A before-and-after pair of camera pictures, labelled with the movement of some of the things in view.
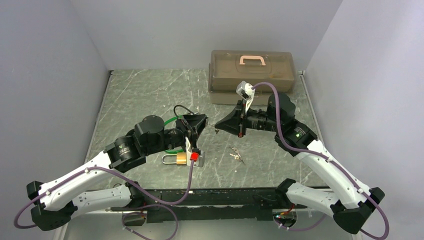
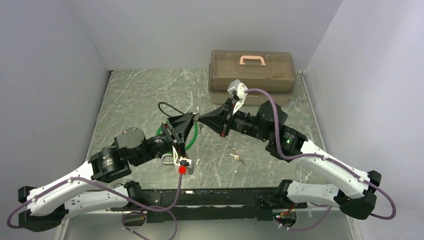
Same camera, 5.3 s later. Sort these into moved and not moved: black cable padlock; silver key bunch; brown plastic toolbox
Moved: black cable padlock
Not moved: silver key bunch; brown plastic toolbox
